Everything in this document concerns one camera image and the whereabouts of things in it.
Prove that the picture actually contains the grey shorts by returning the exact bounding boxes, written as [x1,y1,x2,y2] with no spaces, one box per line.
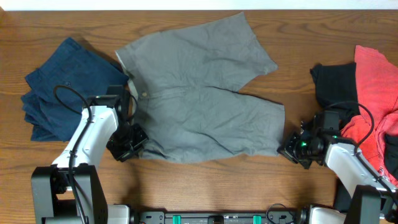
[116,13,285,163]

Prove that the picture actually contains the red shorts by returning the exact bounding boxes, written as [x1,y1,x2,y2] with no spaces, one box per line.
[341,45,397,185]

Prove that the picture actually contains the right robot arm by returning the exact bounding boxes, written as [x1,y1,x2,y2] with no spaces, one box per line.
[277,131,397,223]

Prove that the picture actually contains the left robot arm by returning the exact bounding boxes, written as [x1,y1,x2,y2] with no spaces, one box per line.
[31,93,147,223]

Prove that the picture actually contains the black garment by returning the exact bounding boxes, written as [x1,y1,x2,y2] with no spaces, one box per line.
[310,62,359,122]

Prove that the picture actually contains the folded navy blue shorts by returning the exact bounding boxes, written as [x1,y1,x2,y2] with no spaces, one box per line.
[21,37,128,141]

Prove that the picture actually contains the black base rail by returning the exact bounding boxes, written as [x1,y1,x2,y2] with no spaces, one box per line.
[130,203,310,224]

